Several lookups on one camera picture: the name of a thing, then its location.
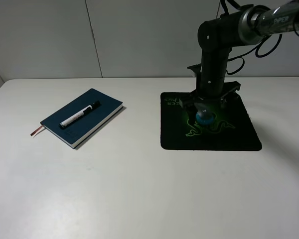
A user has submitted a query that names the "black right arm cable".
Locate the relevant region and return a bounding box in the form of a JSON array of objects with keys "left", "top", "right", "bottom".
[{"left": 219, "top": 0, "right": 299, "bottom": 75}]

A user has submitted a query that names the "black teal wireless mouse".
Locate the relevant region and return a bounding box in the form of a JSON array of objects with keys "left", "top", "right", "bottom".
[{"left": 195, "top": 104, "right": 215, "bottom": 125}]

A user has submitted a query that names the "white black marker pen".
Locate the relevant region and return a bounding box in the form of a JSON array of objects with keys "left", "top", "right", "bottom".
[{"left": 59, "top": 101, "right": 101, "bottom": 129}]

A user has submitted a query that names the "dark blue notebook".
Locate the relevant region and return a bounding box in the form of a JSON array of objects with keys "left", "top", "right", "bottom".
[{"left": 40, "top": 88, "right": 123, "bottom": 149}]

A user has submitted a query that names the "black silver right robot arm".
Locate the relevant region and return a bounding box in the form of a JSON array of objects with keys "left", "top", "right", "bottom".
[{"left": 179, "top": 0, "right": 299, "bottom": 125}]

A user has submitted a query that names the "black green mouse pad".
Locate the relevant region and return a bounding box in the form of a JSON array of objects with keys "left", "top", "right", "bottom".
[{"left": 160, "top": 92, "right": 262, "bottom": 151}]

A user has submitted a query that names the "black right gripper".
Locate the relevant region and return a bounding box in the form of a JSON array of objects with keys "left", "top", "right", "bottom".
[{"left": 179, "top": 64, "right": 240, "bottom": 123}]

